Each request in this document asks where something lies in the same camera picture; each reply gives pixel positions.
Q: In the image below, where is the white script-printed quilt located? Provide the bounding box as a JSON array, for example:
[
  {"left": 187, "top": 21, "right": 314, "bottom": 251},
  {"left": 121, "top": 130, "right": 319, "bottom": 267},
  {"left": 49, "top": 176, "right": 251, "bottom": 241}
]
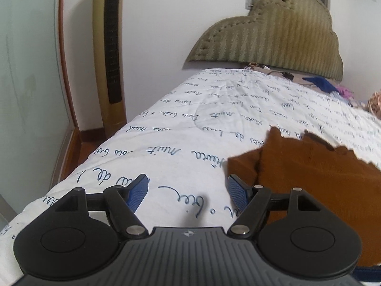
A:
[{"left": 0, "top": 68, "right": 381, "bottom": 277}]

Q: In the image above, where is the olive tufted headboard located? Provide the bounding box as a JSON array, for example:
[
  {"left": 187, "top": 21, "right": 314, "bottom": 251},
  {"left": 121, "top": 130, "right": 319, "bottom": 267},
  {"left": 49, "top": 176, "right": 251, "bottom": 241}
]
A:
[{"left": 185, "top": 0, "right": 343, "bottom": 82}]

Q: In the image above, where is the blue cloth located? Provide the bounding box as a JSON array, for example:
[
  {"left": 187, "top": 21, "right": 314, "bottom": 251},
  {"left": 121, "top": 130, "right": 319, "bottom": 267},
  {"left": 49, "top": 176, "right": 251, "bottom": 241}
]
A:
[{"left": 302, "top": 76, "right": 340, "bottom": 94}]

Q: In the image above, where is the frosted glass sliding door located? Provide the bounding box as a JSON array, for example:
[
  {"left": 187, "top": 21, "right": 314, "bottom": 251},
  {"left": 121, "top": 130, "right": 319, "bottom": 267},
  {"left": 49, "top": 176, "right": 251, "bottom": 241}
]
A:
[{"left": 0, "top": 0, "right": 72, "bottom": 215}]

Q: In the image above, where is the pink fluffy item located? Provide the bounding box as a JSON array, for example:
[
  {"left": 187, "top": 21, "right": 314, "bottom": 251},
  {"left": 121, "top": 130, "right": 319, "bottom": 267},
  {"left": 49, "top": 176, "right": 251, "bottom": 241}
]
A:
[{"left": 336, "top": 85, "right": 356, "bottom": 99}]

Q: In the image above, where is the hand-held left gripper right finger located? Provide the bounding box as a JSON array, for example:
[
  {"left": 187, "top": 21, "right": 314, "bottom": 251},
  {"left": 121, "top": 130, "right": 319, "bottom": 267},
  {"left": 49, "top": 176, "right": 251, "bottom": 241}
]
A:
[{"left": 227, "top": 174, "right": 324, "bottom": 240}]

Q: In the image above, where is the brown wooden door frame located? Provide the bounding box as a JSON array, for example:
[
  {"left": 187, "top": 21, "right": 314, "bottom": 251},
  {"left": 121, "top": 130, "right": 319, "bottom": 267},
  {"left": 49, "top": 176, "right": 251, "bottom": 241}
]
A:
[{"left": 50, "top": 0, "right": 105, "bottom": 185}]

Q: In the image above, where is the beige fluffy item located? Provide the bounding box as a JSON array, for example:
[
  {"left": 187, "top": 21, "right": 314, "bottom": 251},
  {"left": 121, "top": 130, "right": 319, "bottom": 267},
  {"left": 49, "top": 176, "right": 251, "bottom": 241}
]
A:
[{"left": 360, "top": 91, "right": 381, "bottom": 114}]

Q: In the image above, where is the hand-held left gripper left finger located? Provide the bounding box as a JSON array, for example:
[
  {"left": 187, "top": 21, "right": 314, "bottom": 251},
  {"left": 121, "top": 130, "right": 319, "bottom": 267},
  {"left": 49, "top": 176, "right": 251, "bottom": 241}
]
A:
[{"left": 55, "top": 173, "right": 149, "bottom": 240}]

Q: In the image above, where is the black cable on bed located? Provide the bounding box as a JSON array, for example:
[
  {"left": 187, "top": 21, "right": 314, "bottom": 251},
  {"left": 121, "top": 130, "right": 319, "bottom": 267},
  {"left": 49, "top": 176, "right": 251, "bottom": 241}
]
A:
[{"left": 243, "top": 62, "right": 343, "bottom": 87}]

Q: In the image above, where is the brown knit garment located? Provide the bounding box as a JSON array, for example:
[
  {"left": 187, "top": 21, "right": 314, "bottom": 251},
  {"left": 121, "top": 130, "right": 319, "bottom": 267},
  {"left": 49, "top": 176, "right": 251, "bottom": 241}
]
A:
[{"left": 227, "top": 127, "right": 381, "bottom": 268}]

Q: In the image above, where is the gold tower fan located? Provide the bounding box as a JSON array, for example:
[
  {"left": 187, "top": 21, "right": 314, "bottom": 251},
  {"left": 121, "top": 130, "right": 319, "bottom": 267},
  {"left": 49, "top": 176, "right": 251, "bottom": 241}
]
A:
[{"left": 92, "top": 0, "right": 128, "bottom": 141}]

